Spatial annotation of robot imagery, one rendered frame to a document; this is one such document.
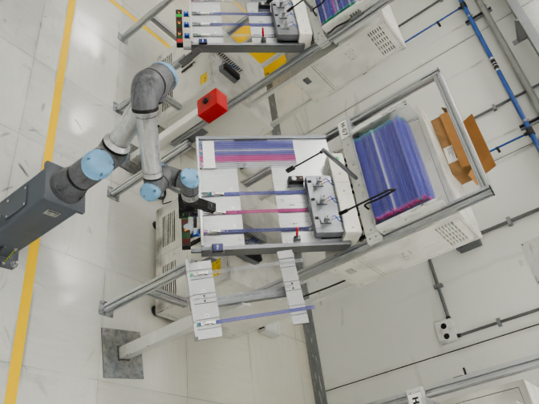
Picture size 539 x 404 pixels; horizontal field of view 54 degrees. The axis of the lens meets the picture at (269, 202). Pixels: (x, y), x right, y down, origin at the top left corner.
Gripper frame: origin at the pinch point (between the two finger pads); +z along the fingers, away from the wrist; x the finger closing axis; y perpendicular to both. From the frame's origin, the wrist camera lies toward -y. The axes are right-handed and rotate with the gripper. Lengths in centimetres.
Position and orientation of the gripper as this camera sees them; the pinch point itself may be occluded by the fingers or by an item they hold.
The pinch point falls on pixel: (195, 221)
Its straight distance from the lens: 243.4
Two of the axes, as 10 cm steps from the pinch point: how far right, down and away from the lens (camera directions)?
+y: -9.9, 0.3, -1.6
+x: 1.2, 8.2, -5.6
